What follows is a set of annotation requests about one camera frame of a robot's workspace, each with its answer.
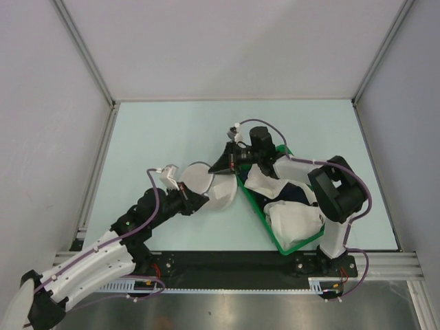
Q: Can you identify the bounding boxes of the green plastic basket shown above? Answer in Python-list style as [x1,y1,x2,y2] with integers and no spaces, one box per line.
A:
[236,164,325,255]

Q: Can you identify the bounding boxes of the right aluminium frame post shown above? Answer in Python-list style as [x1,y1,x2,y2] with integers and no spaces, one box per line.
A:
[351,0,417,107]

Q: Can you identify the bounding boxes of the white bra in basket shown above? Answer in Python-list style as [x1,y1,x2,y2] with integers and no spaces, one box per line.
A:
[263,201,325,251]

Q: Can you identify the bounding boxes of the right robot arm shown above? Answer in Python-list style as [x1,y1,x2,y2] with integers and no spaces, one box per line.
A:
[208,124,371,276]

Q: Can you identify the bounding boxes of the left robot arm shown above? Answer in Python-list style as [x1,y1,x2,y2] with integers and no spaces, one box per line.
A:
[21,182,209,329]

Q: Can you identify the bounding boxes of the navy blue garment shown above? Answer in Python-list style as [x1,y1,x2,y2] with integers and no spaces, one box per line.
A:
[273,183,311,206]

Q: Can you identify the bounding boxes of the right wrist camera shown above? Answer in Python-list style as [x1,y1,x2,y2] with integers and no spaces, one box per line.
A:
[227,122,243,143]

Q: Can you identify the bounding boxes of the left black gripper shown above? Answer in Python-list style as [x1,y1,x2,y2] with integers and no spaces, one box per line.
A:
[149,181,209,229]

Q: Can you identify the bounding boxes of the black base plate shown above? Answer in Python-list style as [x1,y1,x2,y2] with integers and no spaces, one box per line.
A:
[134,251,358,291]

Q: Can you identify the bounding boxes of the aluminium frame post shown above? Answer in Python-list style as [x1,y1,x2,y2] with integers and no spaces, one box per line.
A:
[50,0,116,109]
[351,0,417,107]

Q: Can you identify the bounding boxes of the light blue cable duct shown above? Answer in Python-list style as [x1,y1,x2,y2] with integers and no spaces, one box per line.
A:
[97,278,163,294]

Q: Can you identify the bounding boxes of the white mesh laundry bag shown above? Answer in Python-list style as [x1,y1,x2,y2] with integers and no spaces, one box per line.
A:
[179,162,238,211]

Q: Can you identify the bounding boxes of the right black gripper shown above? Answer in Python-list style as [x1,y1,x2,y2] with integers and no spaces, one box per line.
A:
[210,140,263,174]

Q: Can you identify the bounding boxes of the left aluminium frame post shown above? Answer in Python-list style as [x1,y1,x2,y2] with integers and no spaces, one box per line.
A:
[50,0,116,109]

